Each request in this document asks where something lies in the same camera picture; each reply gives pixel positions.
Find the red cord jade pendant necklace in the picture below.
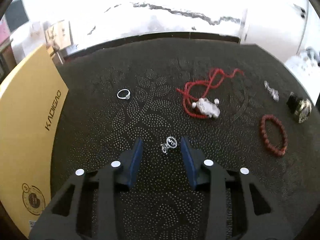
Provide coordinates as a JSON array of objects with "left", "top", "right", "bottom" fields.
[{"left": 176, "top": 67, "right": 245, "bottom": 119}]

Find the black strap wristwatch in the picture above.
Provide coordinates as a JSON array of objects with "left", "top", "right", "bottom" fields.
[{"left": 286, "top": 92, "right": 312, "bottom": 124}]

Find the silver ring with stone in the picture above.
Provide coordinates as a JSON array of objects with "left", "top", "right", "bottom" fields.
[{"left": 117, "top": 88, "right": 131, "bottom": 100}]

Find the silver chain piece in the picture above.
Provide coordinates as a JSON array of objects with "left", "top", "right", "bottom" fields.
[{"left": 263, "top": 80, "right": 280, "bottom": 103}]

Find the silver crystal earring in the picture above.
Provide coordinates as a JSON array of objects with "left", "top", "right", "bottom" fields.
[{"left": 160, "top": 136, "right": 178, "bottom": 154}]

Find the yellow Kadigao box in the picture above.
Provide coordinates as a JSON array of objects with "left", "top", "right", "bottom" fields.
[{"left": 1, "top": 46, "right": 68, "bottom": 237}]

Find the pink box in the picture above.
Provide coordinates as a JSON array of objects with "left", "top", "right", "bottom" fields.
[{"left": 0, "top": 17, "right": 10, "bottom": 44}]

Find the red bead bracelet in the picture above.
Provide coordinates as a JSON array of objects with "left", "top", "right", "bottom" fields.
[{"left": 259, "top": 114, "right": 289, "bottom": 158}]

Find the tan paper shopping bag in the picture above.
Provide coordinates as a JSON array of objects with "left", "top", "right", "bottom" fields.
[{"left": 44, "top": 20, "right": 72, "bottom": 50}]

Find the framed black board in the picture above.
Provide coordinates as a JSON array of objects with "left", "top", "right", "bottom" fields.
[{"left": 5, "top": 0, "right": 29, "bottom": 32}]

